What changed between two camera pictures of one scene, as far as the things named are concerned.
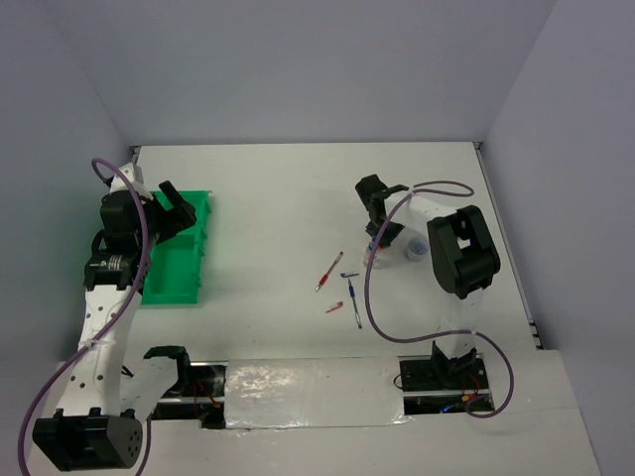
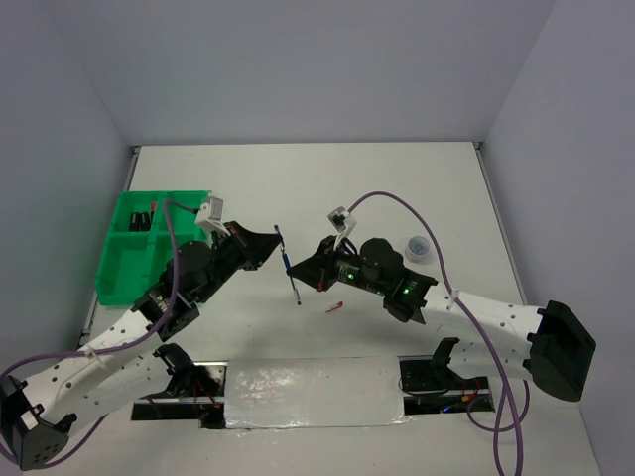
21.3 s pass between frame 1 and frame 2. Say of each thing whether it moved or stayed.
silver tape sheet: stayed
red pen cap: stayed
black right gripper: moved
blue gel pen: moved
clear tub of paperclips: stayed
